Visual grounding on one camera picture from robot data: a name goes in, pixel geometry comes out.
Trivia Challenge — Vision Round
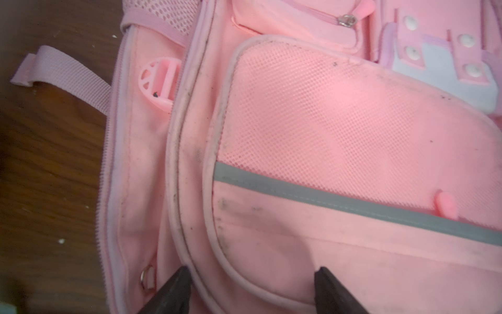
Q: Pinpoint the pink backpack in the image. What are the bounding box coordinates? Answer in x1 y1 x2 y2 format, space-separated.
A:
12 1 501 313

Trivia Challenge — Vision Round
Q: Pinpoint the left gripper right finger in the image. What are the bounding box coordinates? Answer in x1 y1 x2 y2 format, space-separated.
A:
314 267 369 314

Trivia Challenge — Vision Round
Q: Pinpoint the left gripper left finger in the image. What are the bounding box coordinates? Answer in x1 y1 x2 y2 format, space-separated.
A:
138 266 192 314

